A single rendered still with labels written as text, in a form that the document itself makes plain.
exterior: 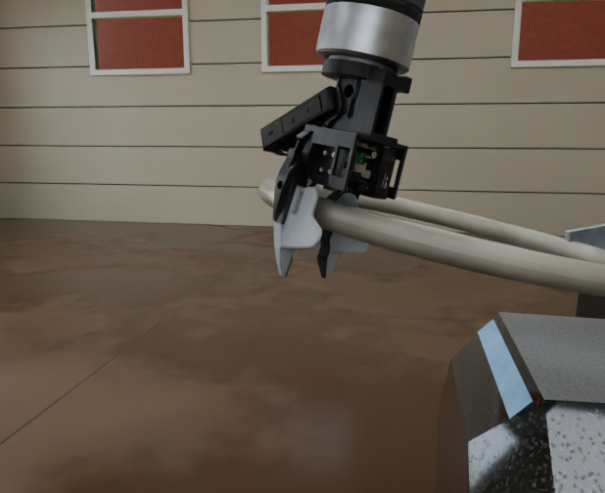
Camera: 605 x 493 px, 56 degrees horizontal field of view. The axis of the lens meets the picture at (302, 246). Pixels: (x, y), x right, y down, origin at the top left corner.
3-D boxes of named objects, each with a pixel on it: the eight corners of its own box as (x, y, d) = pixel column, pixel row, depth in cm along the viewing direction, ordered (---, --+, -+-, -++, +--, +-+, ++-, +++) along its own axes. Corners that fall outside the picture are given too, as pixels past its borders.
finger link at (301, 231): (290, 285, 51) (328, 190, 51) (254, 265, 55) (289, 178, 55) (313, 291, 53) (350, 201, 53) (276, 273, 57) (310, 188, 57)
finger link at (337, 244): (352, 291, 56) (359, 201, 54) (314, 274, 61) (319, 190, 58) (374, 286, 58) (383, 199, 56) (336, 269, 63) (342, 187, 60)
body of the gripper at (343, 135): (339, 199, 49) (371, 58, 47) (281, 181, 56) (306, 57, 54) (395, 206, 54) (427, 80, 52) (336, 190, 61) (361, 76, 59)
